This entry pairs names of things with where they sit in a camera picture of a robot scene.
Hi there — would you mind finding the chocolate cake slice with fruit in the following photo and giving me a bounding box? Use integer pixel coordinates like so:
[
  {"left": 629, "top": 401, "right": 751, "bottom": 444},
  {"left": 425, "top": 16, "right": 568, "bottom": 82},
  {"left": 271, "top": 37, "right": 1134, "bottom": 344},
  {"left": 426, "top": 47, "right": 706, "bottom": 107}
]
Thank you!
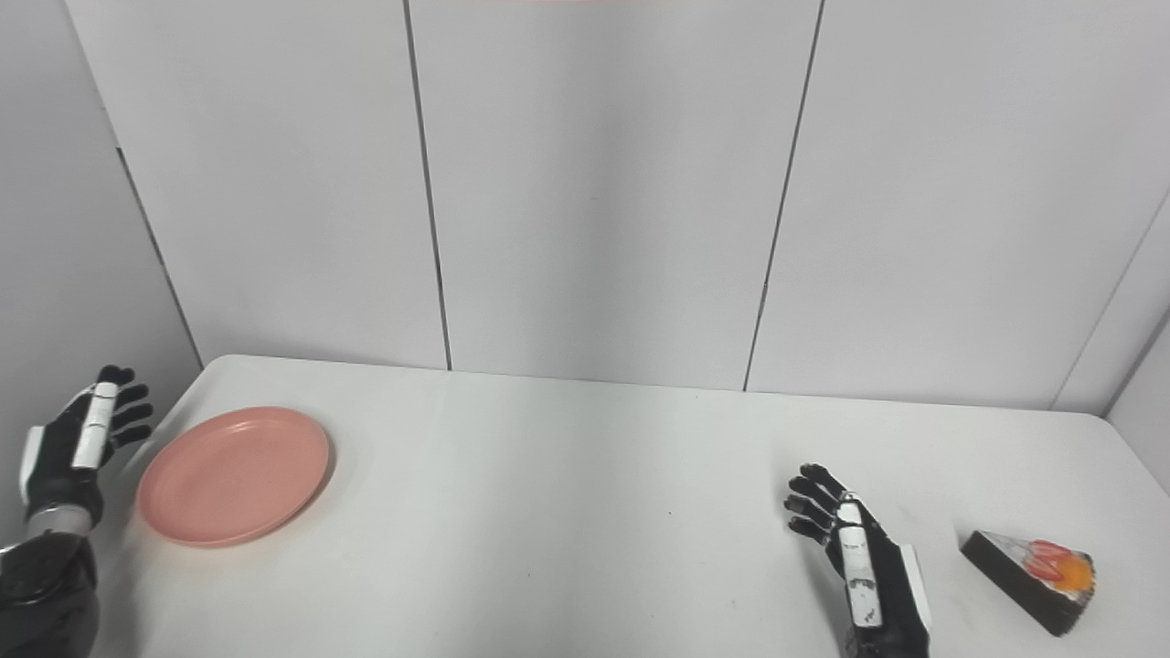
[{"left": 960, "top": 530, "right": 1096, "bottom": 638}]

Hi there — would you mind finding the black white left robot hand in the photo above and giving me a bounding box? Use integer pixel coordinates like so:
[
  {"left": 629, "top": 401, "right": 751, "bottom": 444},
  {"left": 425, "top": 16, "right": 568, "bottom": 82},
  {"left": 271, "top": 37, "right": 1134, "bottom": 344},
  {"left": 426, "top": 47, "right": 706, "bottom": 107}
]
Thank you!
[{"left": 20, "top": 366, "right": 154, "bottom": 528}]

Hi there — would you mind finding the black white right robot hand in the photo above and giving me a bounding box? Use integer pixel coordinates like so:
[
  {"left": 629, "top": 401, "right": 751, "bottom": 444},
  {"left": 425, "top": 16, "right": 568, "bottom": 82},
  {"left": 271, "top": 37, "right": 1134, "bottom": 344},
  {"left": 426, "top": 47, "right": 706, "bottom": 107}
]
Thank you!
[{"left": 784, "top": 463, "right": 931, "bottom": 658}]

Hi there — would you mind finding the pink round plate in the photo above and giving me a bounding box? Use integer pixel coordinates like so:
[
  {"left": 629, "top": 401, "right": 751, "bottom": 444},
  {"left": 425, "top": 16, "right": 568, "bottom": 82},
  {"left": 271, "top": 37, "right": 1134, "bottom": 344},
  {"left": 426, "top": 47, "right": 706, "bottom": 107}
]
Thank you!
[{"left": 136, "top": 407, "right": 332, "bottom": 548}]

